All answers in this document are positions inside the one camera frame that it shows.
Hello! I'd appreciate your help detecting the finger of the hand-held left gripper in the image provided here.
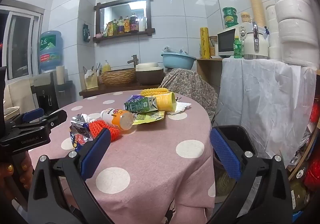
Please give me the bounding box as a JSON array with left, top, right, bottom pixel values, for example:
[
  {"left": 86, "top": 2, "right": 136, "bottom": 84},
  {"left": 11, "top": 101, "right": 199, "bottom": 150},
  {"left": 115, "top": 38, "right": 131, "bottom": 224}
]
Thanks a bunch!
[
  {"left": 41, "top": 110, "right": 67, "bottom": 134},
  {"left": 5, "top": 108, "right": 44, "bottom": 127}
]

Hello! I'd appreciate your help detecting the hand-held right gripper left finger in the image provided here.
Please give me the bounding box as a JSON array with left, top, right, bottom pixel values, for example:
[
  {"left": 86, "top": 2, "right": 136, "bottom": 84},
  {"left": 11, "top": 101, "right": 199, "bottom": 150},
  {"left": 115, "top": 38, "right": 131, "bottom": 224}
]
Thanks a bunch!
[{"left": 27, "top": 128, "right": 112, "bottom": 224}]

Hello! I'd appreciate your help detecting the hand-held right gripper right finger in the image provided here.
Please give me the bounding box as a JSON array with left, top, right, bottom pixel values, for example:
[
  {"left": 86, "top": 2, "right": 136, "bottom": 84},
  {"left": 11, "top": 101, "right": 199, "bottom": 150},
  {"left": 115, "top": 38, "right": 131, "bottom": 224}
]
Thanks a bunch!
[{"left": 209, "top": 128, "right": 293, "bottom": 224}]

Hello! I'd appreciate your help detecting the silver foil snack wrapper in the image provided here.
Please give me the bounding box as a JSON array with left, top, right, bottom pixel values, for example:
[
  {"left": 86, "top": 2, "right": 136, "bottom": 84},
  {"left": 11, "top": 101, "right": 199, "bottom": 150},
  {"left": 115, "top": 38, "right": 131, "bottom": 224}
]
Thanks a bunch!
[{"left": 69, "top": 113, "right": 94, "bottom": 152}]

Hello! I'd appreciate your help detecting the orange knitted net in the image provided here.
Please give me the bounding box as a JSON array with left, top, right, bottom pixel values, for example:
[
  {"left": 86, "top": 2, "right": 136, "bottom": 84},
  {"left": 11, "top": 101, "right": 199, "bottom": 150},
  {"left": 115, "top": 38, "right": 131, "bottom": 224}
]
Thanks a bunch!
[{"left": 89, "top": 119, "right": 122, "bottom": 142}]

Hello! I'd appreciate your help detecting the orange white plastic bottle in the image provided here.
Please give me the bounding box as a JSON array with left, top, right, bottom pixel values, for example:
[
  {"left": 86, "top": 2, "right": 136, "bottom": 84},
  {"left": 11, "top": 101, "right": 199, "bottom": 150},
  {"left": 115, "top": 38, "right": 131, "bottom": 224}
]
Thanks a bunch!
[{"left": 100, "top": 108, "right": 134, "bottom": 131}]

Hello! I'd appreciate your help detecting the green drink carton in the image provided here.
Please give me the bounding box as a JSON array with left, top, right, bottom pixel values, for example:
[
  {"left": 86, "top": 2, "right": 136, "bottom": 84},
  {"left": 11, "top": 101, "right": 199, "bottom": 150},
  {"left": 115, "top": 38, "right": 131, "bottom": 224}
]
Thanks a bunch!
[{"left": 124, "top": 96, "right": 158, "bottom": 114}]

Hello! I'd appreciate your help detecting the white tissue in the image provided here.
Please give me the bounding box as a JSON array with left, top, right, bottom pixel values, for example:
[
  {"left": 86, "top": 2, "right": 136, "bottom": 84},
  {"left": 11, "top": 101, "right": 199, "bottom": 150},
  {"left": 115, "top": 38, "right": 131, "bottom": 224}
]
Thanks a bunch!
[{"left": 167, "top": 100, "right": 192, "bottom": 115}]

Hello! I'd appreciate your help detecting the yellow green wrapper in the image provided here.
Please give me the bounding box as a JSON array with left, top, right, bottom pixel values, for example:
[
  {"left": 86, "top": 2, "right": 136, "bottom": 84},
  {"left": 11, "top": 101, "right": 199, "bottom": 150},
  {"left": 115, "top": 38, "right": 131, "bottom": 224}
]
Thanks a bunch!
[{"left": 132, "top": 110, "right": 165, "bottom": 126}]

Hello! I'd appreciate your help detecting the yellow cylindrical snack can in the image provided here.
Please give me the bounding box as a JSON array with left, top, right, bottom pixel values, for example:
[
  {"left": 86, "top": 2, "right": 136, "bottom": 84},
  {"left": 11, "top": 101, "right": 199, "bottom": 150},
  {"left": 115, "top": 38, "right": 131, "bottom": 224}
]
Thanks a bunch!
[{"left": 154, "top": 91, "right": 177, "bottom": 111}]

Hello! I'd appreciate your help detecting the yellow corn cob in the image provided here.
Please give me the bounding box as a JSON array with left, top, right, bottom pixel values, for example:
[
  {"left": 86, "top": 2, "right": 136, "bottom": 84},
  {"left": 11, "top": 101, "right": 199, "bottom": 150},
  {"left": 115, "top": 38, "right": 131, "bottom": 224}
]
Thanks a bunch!
[{"left": 140, "top": 87, "right": 170, "bottom": 97}]

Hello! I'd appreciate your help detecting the person's left hand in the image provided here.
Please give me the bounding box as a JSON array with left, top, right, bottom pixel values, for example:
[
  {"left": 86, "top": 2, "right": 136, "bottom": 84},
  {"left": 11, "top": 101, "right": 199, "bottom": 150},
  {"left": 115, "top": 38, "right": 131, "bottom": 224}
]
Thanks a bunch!
[{"left": 0, "top": 157, "right": 34, "bottom": 201}]

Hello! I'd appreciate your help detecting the water dispenser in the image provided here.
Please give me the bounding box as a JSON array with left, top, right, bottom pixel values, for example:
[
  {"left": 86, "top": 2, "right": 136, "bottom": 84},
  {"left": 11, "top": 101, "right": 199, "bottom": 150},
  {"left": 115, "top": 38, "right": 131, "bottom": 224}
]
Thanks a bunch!
[{"left": 30, "top": 71, "right": 75, "bottom": 114}]

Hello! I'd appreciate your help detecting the teal cup holder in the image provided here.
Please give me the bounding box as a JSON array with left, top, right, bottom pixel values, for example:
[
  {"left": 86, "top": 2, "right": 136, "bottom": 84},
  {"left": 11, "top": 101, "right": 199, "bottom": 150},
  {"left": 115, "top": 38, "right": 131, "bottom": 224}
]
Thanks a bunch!
[{"left": 56, "top": 80, "right": 75, "bottom": 92}]

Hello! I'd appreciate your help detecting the cream cup tube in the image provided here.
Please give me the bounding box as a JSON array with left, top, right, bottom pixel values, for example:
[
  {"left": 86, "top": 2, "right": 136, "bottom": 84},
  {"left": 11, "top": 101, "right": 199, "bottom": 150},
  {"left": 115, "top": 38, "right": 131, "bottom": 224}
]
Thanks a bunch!
[{"left": 55, "top": 65, "right": 66, "bottom": 92}]

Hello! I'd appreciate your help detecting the beige tissue holder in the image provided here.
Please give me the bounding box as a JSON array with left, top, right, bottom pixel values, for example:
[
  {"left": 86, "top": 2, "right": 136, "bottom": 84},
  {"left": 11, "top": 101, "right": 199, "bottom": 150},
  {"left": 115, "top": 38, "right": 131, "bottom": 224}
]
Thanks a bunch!
[{"left": 84, "top": 70, "right": 99, "bottom": 89}]

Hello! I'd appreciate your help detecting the pink polka dot tablecloth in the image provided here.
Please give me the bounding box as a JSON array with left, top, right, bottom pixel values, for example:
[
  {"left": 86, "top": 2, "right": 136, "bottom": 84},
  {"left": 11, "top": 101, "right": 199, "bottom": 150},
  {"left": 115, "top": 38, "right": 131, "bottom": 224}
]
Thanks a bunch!
[{"left": 29, "top": 90, "right": 218, "bottom": 224}]

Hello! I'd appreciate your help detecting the dark wooden counter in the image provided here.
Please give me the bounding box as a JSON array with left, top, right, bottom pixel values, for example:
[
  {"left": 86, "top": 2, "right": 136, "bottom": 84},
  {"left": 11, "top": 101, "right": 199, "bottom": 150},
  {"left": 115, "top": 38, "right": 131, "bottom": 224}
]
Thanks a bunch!
[{"left": 79, "top": 81, "right": 165, "bottom": 98}]

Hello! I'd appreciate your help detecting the white cloth cover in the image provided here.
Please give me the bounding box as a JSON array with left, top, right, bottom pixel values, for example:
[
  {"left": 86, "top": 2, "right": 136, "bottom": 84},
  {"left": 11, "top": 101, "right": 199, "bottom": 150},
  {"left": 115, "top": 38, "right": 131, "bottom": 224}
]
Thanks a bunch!
[{"left": 215, "top": 57, "right": 317, "bottom": 164}]

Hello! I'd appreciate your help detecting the blue water jug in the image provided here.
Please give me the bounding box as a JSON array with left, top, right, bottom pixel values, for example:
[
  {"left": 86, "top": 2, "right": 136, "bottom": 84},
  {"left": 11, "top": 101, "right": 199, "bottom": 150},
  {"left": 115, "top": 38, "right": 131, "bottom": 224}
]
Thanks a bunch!
[{"left": 39, "top": 30, "right": 63, "bottom": 72}]

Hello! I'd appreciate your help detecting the window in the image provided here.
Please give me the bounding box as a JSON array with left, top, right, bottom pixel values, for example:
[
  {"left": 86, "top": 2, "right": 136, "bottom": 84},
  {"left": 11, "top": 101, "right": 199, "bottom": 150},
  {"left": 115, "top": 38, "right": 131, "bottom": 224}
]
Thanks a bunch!
[{"left": 0, "top": 0, "right": 45, "bottom": 81}]

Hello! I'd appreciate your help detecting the wicker basket basin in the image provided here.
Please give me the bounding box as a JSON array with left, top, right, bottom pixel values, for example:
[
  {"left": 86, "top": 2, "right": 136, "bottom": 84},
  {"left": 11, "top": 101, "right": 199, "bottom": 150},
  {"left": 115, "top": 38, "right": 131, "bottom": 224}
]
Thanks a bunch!
[{"left": 101, "top": 68, "right": 137, "bottom": 86}]

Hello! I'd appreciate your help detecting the floral patterned cloth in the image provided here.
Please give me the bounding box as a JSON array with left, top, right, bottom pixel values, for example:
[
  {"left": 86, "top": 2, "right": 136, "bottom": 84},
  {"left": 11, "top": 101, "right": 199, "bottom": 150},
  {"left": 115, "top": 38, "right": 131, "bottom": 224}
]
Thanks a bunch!
[{"left": 160, "top": 68, "right": 218, "bottom": 121}]

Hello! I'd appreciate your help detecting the light wooden cabinet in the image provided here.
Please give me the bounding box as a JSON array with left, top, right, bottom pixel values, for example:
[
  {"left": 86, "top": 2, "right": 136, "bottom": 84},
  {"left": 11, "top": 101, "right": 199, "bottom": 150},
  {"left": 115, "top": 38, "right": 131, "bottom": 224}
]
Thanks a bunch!
[{"left": 196, "top": 57, "right": 224, "bottom": 97}]

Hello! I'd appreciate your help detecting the red festive decoration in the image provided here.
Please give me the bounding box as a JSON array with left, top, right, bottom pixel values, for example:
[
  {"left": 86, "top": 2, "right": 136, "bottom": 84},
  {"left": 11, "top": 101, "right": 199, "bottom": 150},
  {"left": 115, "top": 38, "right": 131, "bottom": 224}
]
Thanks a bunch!
[{"left": 303, "top": 159, "right": 320, "bottom": 191}]

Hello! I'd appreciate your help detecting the brown pot with cream lid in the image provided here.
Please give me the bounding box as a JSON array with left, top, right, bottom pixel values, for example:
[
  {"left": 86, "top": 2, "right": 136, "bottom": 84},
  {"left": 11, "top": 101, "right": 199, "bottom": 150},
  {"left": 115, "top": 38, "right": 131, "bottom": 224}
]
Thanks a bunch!
[{"left": 136, "top": 62, "right": 164, "bottom": 86}]

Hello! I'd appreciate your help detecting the blue plastic basin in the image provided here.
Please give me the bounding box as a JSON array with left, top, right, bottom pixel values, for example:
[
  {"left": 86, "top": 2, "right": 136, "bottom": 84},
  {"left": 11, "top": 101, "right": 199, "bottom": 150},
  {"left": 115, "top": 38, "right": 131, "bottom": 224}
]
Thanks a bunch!
[{"left": 161, "top": 52, "right": 197, "bottom": 70}]

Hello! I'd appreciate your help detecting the green soda bottle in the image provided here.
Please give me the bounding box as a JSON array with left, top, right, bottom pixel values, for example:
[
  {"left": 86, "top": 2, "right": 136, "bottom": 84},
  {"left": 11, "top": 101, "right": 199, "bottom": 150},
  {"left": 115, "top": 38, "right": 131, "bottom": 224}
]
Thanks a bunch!
[{"left": 233, "top": 36, "right": 243, "bottom": 59}]

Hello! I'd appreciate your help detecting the glass storage jar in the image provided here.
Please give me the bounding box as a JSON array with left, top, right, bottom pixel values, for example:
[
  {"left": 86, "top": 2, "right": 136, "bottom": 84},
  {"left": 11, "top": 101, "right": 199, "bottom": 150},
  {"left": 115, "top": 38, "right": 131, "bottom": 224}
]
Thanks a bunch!
[{"left": 209, "top": 36, "right": 218, "bottom": 57}]

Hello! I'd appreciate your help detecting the white kettle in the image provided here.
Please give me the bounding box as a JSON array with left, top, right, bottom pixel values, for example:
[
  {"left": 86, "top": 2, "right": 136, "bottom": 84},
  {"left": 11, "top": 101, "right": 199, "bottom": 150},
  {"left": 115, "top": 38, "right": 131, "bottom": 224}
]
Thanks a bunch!
[{"left": 243, "top": 22, "right": 269, "bottom": 60}]

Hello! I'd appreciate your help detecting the yellow wrap roll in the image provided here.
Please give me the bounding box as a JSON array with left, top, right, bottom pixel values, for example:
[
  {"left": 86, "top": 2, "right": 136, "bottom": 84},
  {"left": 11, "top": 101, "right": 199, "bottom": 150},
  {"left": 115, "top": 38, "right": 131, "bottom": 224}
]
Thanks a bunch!
[{"left": 199, "top": 27, "right": 209, "bottom": 59}]

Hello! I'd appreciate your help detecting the yellow oil bottle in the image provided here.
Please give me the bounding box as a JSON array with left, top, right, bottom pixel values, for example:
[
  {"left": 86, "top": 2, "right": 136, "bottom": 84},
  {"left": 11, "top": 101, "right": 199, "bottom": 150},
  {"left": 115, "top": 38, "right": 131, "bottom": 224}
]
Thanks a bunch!
[{"left": 117, "top": 16, "right": 125, "bottom": 34}]

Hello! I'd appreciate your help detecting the white microwave oven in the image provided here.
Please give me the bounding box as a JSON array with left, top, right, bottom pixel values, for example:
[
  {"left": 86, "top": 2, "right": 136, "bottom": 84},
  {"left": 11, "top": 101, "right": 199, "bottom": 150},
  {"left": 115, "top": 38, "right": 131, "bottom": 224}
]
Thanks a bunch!
[{"left": 217, "top": 24, "right": 247, "bottom": 58}]

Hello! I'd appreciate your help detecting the clear plastic bag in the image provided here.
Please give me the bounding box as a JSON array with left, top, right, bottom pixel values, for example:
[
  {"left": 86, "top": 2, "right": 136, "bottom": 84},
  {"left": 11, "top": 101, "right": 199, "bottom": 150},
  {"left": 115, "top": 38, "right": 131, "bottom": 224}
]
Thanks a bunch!
[{"left": 164, "top": 46, "right": 188, "bottom": 55}]

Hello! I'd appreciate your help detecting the stack of small white rolls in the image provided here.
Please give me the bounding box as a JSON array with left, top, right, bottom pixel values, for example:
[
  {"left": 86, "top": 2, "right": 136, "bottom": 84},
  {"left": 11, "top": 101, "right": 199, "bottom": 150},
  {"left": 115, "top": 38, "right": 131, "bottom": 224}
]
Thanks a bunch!
[{"left": 265, "top": 4, "right": 282, "bottom": 61}]

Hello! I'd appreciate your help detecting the dark sauce bottle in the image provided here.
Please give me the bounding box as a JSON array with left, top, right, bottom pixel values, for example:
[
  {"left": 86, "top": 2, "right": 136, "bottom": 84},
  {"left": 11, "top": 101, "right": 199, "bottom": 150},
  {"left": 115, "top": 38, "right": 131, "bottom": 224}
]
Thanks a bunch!
[{"left": 129, "top": 13, "right": 139, "bottom": 32}]

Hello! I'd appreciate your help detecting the wooden shelf with bottles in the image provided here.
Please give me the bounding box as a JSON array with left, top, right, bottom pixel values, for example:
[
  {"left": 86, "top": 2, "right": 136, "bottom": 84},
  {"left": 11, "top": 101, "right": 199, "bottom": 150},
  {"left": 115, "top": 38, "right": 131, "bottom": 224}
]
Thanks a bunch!
[{"left": 94, "top": 0, "right": 155, "bottom": 44}]

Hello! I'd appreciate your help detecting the stack of white bowls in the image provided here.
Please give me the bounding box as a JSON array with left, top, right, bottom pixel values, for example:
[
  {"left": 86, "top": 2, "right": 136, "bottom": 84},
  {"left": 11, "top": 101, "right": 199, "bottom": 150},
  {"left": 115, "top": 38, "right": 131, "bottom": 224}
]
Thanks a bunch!
[{"left": 265, "top": 0, "right": 320, "bottom": 68}]

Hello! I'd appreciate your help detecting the green wall holder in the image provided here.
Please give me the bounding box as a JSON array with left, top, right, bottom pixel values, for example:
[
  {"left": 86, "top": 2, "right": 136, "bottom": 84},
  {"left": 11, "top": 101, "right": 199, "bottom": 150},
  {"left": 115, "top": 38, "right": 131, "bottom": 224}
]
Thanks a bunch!
[{"left": 82, "top": 23, "right": 91, "bottom": 42}]

